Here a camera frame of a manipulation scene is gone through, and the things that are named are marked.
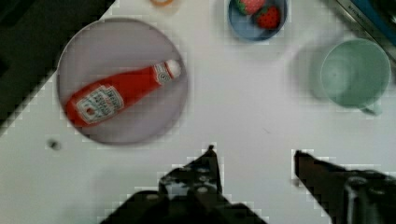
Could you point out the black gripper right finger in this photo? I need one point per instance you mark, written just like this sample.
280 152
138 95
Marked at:
348 196

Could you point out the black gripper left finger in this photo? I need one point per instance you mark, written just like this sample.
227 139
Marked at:
191 194

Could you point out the green plastic mug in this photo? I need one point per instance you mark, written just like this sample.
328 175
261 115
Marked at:
355 74

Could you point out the red ketchup bottle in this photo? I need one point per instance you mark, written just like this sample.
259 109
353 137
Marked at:
107 97

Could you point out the grey round plate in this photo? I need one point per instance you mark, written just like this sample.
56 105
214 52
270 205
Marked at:
108 47

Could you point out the small blue bowl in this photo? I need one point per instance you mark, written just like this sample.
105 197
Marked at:
244 26

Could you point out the red toy strawberry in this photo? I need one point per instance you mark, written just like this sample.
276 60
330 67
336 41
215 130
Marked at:
268 18

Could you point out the toy orange slice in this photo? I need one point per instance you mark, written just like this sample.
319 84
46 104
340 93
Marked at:
161 3

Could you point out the pink toy strawberry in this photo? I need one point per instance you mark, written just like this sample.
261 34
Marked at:
249 7

